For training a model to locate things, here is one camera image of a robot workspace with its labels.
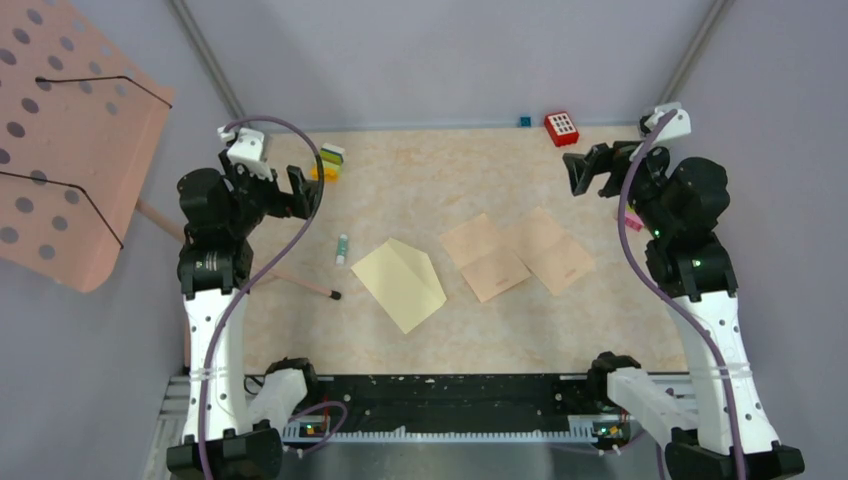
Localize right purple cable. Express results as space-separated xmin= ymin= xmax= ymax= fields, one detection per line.
xmin=617 ymin=109 xmax=750 ymax=480

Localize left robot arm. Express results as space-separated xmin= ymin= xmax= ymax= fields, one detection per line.
xmin=166 ymin=160 xmax=324 ymax=479

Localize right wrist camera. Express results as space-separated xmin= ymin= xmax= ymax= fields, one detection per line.
xmin=638 ymin=102 xmax=692 ymax=145

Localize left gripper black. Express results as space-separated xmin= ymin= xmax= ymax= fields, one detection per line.
xmin=220 ymin=148 xmax=318 ymax=235

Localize yellow envelope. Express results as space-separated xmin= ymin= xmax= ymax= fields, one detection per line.
xmin=352 ymin=238 xmax=447 ymax=334

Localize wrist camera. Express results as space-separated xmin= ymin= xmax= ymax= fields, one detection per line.
xmin=217 ymin=126 xmax=274 ymax=181
xmin=638 ymin=102 xmax=692 ymax=145

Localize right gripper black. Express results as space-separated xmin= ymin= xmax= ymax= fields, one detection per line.
xmin=563 ymin=134 xmax=675 ymax=237

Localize purple cable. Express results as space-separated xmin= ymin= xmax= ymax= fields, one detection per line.
xmin=617 ymin=109 xmax=750 ymax=480
xmin=197 ymin=116 xmax=348 ymax=480

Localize stacked colourful toy blocks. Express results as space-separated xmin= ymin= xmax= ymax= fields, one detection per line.
xmin=319 ymin=143 xmax=346 ymax=182

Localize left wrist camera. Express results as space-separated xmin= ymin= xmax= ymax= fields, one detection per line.
xmin=217 ymin=126 xmax=274 ymax=181

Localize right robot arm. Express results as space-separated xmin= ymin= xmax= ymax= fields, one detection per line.
xmin=563 ymin=141 xmax=805 ymax=479

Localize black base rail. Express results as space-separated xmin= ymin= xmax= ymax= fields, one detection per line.
xmin=268 ymin=358 xmax=649 ymax=454

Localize letter sheet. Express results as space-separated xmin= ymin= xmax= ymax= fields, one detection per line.
xmin=439 ymin=213 xmax=531 ymax=303

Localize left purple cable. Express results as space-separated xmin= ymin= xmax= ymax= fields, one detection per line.
xmin=197 ymin=116 xmax=348 ymax=480

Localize pink perforated music stand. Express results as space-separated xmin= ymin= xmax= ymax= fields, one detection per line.
xmin=0 ymin=0 xmax=343 ymax=302

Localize pink small block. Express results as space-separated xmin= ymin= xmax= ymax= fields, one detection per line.
xmin=624 ymin=207 xmax=645 ymax=232

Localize red toy block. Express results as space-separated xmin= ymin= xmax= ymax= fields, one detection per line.
xmin=543 ymin=111 xmax=580 ymax=147

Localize pink paper sheet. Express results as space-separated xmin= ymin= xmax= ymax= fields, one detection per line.
xmin=503 ymin=207 xmax=595 ymax=296

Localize glue stick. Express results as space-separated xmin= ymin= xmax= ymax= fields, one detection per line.
xmin=335 ymin=234 xmax=349 ymax=266

